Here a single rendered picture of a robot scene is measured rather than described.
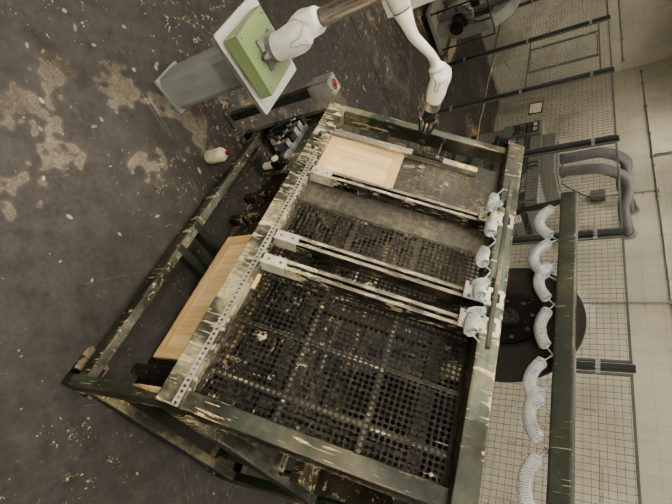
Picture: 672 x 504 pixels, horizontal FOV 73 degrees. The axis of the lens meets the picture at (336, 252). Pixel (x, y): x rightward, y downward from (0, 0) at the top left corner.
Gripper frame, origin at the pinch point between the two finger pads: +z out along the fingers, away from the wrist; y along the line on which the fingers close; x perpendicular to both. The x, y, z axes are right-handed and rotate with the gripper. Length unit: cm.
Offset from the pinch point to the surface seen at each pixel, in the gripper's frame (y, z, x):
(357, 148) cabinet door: 38.2, 14.7, 9.0
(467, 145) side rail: -28.3, 13.1, -20.8
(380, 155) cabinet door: 22.7, 14.9, 9.3
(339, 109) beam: 61, 12, -21
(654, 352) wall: -357, 344, -147
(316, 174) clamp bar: 53, 10, 47
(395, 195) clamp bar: 4.6, 9.4, 45.4
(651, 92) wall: -376, 306, -719
